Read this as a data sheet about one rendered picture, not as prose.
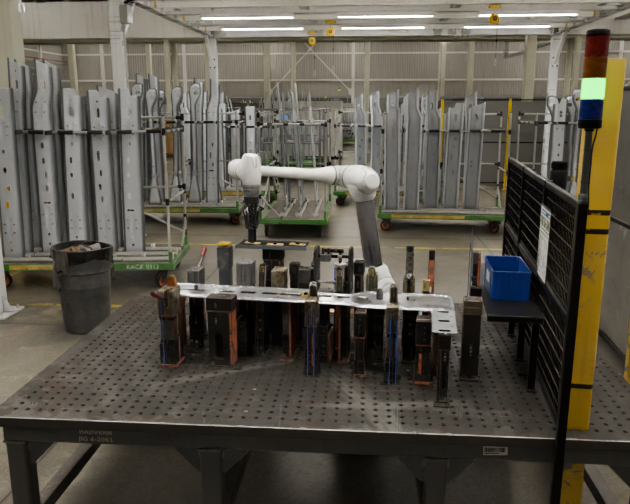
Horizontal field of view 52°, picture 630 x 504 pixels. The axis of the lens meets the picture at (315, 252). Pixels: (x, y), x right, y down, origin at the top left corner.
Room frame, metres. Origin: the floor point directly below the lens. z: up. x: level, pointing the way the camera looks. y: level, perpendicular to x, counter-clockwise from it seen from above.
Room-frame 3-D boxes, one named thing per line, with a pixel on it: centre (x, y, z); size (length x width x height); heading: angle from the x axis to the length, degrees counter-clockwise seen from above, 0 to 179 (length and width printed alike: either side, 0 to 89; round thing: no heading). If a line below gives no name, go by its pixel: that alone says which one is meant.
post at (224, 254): (3.27, 0.47, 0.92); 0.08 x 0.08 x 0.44; 80
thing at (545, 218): (2.59, -0.95, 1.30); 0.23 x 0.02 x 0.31; 170
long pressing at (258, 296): (2.85, 0.06, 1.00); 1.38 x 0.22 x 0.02; 80
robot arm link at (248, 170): (3.27, 0.33, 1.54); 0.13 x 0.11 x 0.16; 29
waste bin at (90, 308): (5.23, 1.94, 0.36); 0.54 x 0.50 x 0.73; 175
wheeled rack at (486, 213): (9.89, -1.94, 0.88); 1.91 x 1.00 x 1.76; 82
